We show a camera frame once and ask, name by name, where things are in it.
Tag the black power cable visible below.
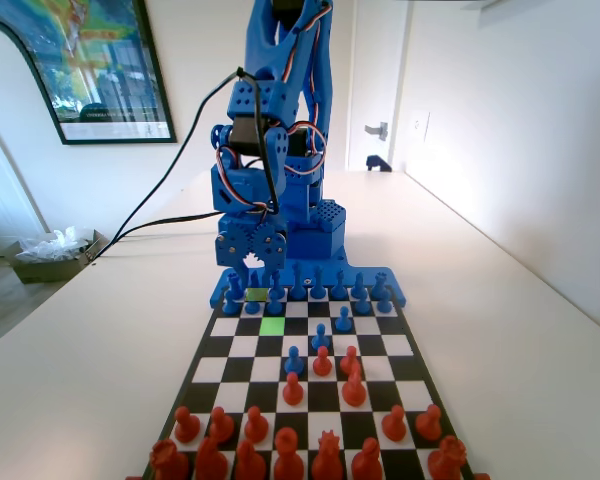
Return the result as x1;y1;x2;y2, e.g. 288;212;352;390
87;210;222;266

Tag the red chess bishop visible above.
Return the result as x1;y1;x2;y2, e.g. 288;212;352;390
350;437;384;480
233;439;268;480

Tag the red chess pawn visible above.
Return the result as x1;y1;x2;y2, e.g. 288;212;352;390
172;405;202;444
243;405;271;445
414;403;444;442
339;345;361;374
281;371;305;407
381;404;408;443
208;406;236;445
311;345;334;377

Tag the striped servo wire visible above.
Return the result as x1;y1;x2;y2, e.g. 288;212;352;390
281;0;331;84
292;122;329;176
215;143;281;221

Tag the black and white chessboard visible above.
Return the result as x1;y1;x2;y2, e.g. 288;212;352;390
142;285;476;480

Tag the blue base mounting plate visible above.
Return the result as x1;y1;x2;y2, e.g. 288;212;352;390
208;249;410;309

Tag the blue chess queen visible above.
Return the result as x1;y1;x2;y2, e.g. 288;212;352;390
309;264;329;301

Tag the black camera cable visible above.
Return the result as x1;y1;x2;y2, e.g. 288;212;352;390
87;67;281;266

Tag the white wall switch plate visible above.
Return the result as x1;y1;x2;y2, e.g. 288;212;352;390
410;109;431;144

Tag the white door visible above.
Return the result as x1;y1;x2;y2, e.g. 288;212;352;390
348;0;410;172

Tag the brown cardboard box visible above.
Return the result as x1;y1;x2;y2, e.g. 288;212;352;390
4;229;106;285

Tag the clear crumpled plastic wrap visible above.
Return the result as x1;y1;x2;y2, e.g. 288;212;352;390
17;226;94;264

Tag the red chess queen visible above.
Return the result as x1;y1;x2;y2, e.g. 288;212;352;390
310;429;344;480

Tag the blue chess king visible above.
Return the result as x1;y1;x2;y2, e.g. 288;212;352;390
288;260;307;301

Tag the framed map poster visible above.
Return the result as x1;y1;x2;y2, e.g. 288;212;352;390
0;0;178;146

